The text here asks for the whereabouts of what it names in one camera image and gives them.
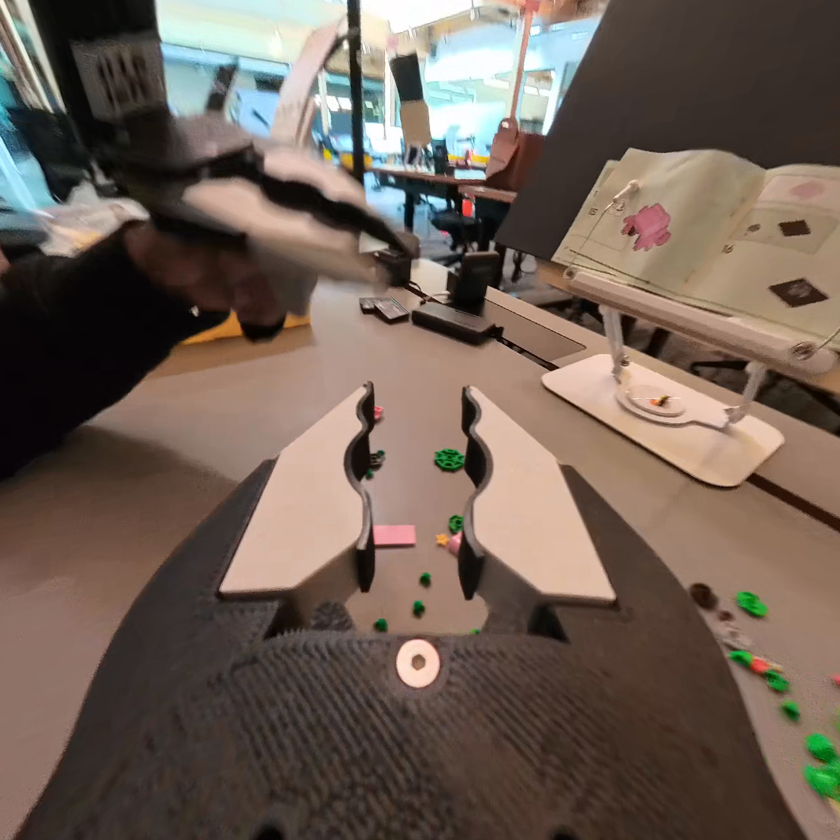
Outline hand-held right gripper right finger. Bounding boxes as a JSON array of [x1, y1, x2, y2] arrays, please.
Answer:
[[457, 386, 618, 609]]

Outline cluster of green leaf pieces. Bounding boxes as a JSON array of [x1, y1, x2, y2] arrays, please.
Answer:
[[728, 650, 840, 798], [374, 573, 480, 636]]

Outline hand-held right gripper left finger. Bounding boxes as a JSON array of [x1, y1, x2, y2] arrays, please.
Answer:
[[218, 382, 376, 602]]

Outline white book stand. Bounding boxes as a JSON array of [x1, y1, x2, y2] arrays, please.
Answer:
[[541, 180, 840, 488]]

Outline yellow plastic bin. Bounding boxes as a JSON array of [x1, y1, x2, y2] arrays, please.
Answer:
[[180, 311, 312, 345]]

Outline black panel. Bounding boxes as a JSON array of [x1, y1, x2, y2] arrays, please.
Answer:
[[495, 0, 840, 277]]

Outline clear plastic bags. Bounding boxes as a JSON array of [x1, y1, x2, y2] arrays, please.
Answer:
[[39, 190, 152, 257]]

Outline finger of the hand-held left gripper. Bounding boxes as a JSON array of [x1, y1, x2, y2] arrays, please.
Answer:
[[262, 153, 421, 256], [182, 182, 396, 286]]

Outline tilted paper document holder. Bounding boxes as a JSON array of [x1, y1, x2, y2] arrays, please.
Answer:
[[272, 20, 349, 148]]

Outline black flat dock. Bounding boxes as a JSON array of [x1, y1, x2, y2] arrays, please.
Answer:
[[412, 303, 496, 345]]

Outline person's left hand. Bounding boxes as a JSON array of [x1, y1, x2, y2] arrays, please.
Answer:
[[125, 222, 290, 329]]

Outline brown bag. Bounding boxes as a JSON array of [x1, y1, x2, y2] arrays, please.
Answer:
[[486, 118, 546, 191]]

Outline open instruction booklet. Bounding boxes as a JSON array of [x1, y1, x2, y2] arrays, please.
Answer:
[[551, 147, 840, 329]]

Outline black pole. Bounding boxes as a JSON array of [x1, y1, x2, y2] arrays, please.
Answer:
[[346, 0, 365, 185]]

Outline black upright device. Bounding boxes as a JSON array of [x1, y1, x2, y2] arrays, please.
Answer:
[[453, 251, 501, 309]]

